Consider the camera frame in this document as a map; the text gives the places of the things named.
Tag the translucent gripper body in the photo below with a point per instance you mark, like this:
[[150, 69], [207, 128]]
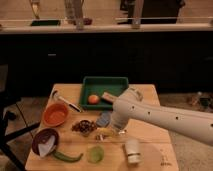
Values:
[[118, 132]]

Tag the white cup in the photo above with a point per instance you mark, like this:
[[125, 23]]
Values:
[[132, 149]]

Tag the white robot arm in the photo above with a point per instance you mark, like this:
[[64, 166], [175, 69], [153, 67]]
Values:
[[193, 124]]

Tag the orange red bowl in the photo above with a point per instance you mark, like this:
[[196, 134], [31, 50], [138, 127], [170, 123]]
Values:
[[55, 115]]

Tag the dark maroon bowl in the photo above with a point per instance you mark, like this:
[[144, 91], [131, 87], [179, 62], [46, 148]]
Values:
[[42, 136]]

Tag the blue sponge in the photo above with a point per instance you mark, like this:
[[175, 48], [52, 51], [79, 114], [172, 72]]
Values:
[[104, 119]]

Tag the green cup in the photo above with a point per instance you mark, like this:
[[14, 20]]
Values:
[[95, 154]]

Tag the brown sponge block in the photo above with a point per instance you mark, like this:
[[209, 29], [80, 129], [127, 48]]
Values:
[[108, 97]]

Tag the orange fruit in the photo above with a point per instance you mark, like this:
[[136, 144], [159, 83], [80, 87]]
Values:
[[93, 99]]

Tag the green plastic tray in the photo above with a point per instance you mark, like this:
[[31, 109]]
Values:
[[98, 85]]

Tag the green chili pepper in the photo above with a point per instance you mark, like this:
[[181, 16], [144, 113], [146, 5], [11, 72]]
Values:
[[65, 158]]

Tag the white folded paper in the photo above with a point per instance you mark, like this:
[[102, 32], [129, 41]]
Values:
[[45, 148]]

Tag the black office chair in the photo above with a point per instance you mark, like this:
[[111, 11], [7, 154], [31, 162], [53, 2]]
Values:
[[8, 99]]

